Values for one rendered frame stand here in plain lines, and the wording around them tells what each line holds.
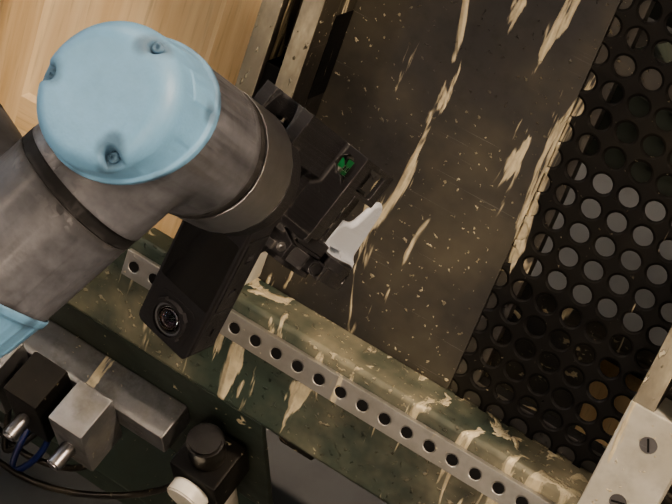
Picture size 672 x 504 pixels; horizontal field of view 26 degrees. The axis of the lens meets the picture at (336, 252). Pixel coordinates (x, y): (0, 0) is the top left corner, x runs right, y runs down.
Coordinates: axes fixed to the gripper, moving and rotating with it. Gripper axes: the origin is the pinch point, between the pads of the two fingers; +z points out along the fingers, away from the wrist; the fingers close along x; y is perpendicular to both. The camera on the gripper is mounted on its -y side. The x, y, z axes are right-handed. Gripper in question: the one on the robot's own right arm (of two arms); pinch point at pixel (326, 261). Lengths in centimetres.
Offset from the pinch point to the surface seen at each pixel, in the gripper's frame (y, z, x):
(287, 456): -38, 129, 35
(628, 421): 3.4, 35.9, -17.2
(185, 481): -31, 49, 16
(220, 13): 9.6, 30.3, 36.2
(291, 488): -41, 127, 30
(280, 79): 8.1, 26.7, 25.0
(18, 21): -4, 34, 57
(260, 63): 8.1, 26.3, 27.4
